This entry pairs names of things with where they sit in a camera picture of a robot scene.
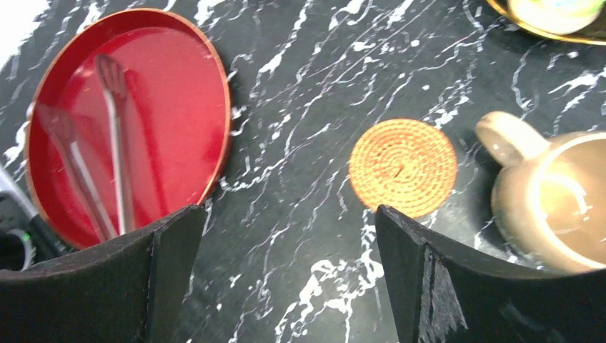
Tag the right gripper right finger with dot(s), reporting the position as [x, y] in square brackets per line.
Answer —
[442, 290]

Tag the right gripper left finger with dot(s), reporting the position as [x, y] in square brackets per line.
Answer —
[127, 289]

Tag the metal tongs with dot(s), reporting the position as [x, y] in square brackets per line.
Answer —
[98, 167]

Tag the yellow frosted donut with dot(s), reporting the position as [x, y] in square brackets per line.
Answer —
[556, 16]

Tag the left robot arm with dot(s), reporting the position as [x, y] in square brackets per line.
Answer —
[26, 238]

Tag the woven coaster front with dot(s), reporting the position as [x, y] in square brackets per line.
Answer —
[403, 163]

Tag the beige mug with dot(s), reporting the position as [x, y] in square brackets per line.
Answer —
[548, 199]

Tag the red round tray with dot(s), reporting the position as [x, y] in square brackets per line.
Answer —
[177, 124]

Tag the three-tier glass cake stand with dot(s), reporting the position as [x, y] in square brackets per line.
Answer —
[593, 34]

